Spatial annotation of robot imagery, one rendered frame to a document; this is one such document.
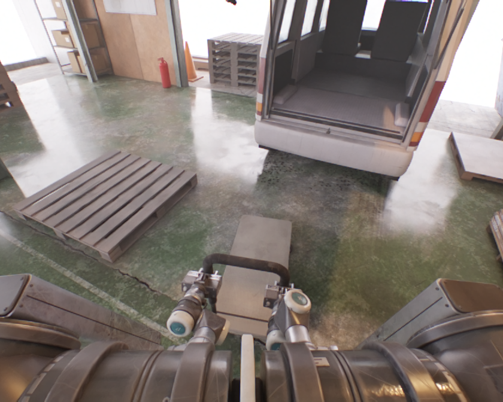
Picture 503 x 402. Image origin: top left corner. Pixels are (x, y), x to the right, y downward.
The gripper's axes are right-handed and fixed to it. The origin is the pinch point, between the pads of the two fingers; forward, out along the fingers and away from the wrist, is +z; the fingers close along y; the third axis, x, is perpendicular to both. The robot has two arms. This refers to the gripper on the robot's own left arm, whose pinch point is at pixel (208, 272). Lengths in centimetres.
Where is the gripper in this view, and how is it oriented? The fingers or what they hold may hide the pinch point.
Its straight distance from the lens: 114.3
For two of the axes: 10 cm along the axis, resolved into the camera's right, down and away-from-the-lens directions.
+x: -0.8, 9.4, 3.4
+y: -9.8, -1.3, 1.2
